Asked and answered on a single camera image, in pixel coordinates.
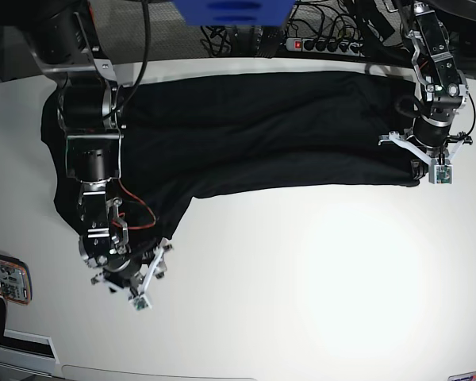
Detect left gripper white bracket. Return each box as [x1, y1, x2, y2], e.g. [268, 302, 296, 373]
[378, 128, 473, 185]

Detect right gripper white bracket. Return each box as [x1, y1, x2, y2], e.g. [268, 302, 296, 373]
[90, 238, 173, 311]

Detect black T-shirt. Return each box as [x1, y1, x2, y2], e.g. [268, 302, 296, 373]
[39, 71, 425, 255]

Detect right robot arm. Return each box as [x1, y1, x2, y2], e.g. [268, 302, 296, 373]
[0, 1, 171, 311]

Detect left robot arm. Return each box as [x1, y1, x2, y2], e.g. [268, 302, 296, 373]
[378, 1, 474, 185]

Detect white tray at table edge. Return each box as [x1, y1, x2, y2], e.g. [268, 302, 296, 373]
[0, 329, 60, 378]

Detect small sticker label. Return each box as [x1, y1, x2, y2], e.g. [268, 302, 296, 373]
[447, 371, 476, 381]

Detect blue plastic box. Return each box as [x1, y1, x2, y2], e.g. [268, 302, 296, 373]
[173, 0, 294, 26]

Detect black power strip red switch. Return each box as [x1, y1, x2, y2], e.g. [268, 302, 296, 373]
[285, 37, 365, 58]

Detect tangled black cables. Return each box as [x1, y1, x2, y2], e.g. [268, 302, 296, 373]
[199, 0, 378, 59]

